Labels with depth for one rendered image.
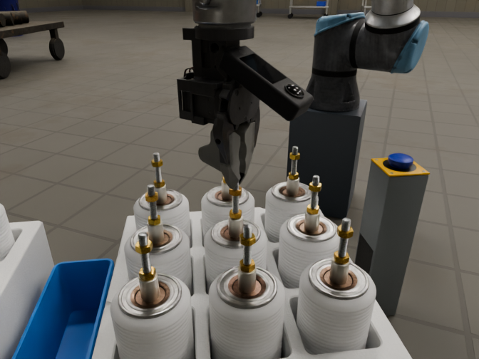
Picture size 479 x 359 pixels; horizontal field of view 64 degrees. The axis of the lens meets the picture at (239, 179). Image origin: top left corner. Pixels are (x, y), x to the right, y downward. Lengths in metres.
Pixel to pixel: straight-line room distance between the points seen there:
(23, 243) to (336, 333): 0.55
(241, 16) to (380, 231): 0.44
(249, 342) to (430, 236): 0.74
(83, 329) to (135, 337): 0.37
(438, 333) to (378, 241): 0.23
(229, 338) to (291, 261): 0.17
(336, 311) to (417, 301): 0.44
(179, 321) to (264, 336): 0.10
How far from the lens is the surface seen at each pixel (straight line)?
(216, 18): 0.46
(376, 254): 0.75
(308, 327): 0.53
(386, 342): 0.57
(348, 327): 0.52
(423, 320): 0.88
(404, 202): 0.71
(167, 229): 0.60
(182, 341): 0.51
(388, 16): 0.95
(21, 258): 0.76
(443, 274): 1.02
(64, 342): 0.83
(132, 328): 0.48
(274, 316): 0.48
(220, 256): 0.57
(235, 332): 0.49
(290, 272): 0.62
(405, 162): 0.69
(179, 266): 0.58
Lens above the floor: 0.58
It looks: 26 degrees down
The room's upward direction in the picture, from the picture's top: straight up
